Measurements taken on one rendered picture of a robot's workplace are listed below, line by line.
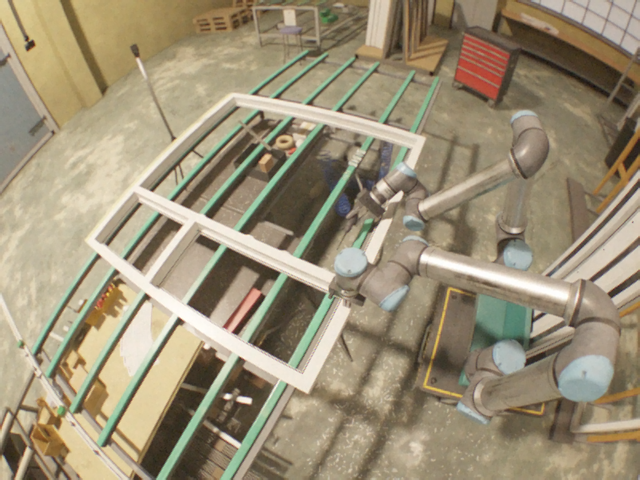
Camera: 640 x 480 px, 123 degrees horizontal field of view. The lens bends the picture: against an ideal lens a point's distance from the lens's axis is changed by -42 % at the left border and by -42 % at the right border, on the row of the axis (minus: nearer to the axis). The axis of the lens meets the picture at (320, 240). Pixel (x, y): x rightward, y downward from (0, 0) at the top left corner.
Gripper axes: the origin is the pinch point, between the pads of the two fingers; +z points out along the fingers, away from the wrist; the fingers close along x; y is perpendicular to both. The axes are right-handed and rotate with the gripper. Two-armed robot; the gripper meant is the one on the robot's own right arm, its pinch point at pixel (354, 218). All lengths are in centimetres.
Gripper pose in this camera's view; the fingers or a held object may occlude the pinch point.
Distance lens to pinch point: 134.9
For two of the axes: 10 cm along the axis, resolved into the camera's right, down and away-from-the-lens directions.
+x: 7.3, 6.1, 3.0
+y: -0.5, 4.9, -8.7
